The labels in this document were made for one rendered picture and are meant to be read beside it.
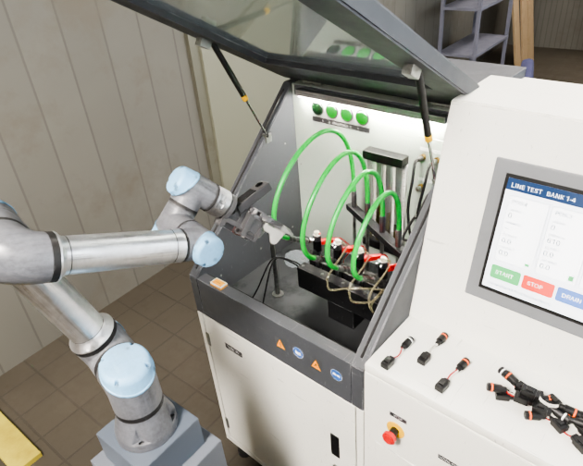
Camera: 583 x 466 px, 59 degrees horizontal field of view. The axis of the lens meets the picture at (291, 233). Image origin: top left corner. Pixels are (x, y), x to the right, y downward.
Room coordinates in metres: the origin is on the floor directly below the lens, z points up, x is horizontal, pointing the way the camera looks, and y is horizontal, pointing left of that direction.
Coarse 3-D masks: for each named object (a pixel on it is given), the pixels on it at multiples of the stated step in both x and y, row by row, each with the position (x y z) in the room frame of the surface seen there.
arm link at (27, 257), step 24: (0, 240) 0.76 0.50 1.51; (24, 240) 0.77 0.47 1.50; (48, 240) 0.78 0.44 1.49; (72, 240) 0.81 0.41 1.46; (96, 240) 0.84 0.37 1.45; (120, 240) 0.86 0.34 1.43; (144, 240) 0.88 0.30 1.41; (168, 240) 0.91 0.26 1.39; (192, 240) 0.94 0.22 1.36; (216, 240) 0.94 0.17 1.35; (0, 264) 0.73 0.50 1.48; (24, 264) 0.74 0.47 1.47; (48, 264) 0.75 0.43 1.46; (72, 264) 0.78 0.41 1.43; (96, 264) 0.81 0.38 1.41; (120, 264) 0.84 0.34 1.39; (144, 264) 0.87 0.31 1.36
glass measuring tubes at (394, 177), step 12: (372, 156) 1.47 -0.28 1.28; (384, 156) 1.44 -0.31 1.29; (396, 156) 1.42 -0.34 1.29; (408, 156) 1.42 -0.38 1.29; (372, 168) 1.48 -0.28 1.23; (384, 168) 1.47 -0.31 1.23; (396, 168) 1.41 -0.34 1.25; (372, 180) 1.48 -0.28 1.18; (384, 180) 1.47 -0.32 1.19; (396, 180) 1.41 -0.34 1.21; (372, 192) 1.49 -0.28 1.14; (396, 192) 1.41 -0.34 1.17; (372, 216) 1.49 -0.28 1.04; (396, 216) 1.41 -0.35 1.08; (372, 240) 1.46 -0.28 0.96
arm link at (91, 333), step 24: (0, 216) 0.83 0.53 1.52; (24, 288) 0.84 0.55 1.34; (48, 288) 0.86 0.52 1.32; (72, 288) 0.91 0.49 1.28; (48, 312) 0.86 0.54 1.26; (72, 312) 0.88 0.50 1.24; (96, 312) 0.93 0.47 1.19; (72, 336) 0.88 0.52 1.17; (96, 336) 0.89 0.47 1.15; (120, 336) 0.93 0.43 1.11; (96, 360) 0.87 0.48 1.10
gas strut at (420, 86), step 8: (416, 80) 1.08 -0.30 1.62; (416, 88) 1.09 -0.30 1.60; (424, 88) 1.09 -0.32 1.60; (424, 96) 1.09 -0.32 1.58; (424, 104) 1.10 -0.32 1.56; (424, 112) 1.11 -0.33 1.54; (424, 120) 1.12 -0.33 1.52; (424, 128) 1.13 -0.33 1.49; (424, 136) 1.14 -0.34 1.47; (432, 160) 1.17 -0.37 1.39; (432, 168) 1.18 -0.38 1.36; (432, 184) 1.20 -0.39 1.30
